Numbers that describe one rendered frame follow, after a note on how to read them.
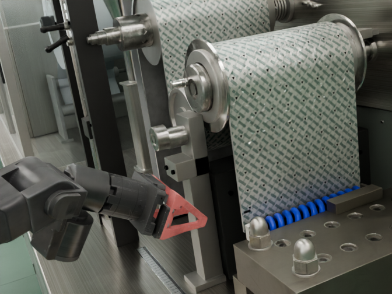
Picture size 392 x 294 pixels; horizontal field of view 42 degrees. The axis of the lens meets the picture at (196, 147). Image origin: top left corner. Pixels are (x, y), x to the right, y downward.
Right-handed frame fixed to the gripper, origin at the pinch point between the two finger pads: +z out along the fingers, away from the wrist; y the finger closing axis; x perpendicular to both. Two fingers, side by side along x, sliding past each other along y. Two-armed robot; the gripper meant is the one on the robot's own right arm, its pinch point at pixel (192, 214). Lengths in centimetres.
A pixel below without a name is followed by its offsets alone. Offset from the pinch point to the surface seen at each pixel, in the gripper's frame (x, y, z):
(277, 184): 7.9, 0.2, 12.8
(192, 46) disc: 23.9, -8.6, -5.2
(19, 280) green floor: -108, -214, 32
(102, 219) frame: -16.6, -45.5, 4.0
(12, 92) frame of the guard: 1, -102, -16
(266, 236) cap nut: 1.3, 8.5, 7.7
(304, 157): 13.4, 0.2, 15.8
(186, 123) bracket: 12.2, -7.8, -2.1
